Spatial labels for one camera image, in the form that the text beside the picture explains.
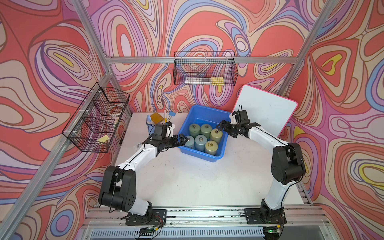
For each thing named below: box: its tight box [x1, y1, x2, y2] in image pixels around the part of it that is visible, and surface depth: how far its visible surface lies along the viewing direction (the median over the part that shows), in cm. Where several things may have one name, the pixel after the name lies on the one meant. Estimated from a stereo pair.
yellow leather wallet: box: [150, 112, 164, 124], surface depth 118 cm
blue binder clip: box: [167, 111, 176, 121], surface depth 121 cm
